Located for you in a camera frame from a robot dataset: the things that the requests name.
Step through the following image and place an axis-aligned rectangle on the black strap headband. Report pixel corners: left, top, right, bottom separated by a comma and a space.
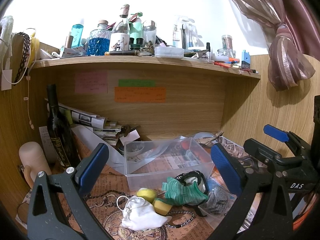
175, 171, 209, 194

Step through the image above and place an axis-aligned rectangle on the white cloth pouch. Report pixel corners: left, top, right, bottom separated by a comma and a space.
117, 196, 172, 231

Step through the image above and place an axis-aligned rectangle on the black white braided cord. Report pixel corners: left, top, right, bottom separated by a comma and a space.
163, 210, 197, 229

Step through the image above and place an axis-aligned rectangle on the green knitted cloth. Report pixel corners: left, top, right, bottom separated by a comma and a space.
162, 177, 209, 206

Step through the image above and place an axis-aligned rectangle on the yellow soft ball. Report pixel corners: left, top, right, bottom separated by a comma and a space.
136, 188, 157, 204

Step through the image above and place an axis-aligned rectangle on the yellow green sponge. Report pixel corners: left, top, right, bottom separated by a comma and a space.
152, 198, 172, 216

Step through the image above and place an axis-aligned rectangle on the beige ceramic mug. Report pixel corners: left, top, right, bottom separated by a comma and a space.
18, 141, 52, 189

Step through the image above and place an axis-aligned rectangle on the orange magazine in plastic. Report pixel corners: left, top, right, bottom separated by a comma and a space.
179, 132, 253, 181

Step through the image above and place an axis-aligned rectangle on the dark wine bottle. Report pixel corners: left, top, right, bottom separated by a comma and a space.
47, 84, 80, 168

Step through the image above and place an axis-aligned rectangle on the stack of newspapers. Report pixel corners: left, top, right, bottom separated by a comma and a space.
59, 103, 122, 146

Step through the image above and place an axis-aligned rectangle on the clear plastic storage box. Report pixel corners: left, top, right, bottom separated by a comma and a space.
124, 138, 214, 191

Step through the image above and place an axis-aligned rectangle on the white cardboard piece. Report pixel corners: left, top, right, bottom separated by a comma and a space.
120, 129, 140, 145

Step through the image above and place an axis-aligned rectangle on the pink striped curtain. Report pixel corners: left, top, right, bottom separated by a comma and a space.
232, 0, 319, 91

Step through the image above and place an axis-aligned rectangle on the pink sticky note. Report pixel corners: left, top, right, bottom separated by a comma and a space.
74, 70, 108, 94

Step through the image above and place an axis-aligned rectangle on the orange sticky note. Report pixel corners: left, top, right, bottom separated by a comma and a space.
114, 87, 167, 103

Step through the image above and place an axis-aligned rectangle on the green sticky note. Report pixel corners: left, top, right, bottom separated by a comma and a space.
118, 79, 156, 87

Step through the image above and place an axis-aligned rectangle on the clear plastic case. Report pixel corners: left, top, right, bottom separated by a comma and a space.
155, 47, 184, 59

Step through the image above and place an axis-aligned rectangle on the wooden shelf board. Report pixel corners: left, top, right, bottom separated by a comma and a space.
34, 56, 260, 80

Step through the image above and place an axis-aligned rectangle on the blue liquid glass bottle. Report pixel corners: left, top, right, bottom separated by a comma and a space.
87, 20, 111, 56

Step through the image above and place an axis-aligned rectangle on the clear bottle with cork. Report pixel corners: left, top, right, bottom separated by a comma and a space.
109, 4, 130, 52

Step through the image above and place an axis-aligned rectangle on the mint green bottle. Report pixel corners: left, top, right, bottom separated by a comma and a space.
129, 12, 144, 50

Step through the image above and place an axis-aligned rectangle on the black white chain strap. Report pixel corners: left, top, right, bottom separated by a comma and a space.
13, 31, 31, 84

